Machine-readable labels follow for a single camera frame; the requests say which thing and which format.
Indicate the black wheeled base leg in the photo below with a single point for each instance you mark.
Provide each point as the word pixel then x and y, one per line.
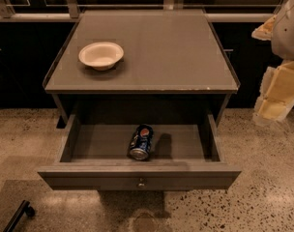
pixel 24 209

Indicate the metal railing frame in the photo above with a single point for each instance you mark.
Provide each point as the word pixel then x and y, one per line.
pixel 73 4

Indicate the grey cabinet counter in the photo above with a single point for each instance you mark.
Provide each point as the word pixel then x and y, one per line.
pixel 164 52

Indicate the small metal drawer knob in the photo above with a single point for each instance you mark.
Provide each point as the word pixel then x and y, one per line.
pixel 141 183

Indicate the blue pepsi can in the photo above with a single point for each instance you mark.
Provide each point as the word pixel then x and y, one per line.
pixel 140 144

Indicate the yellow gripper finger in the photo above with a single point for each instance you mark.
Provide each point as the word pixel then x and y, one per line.
pixel 276 97
pixel 264 31

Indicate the white paper bowl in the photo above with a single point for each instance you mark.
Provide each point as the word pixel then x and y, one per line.
pixel 101 56

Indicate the open grey top drawer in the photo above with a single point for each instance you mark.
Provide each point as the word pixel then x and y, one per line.
pixel 183 157

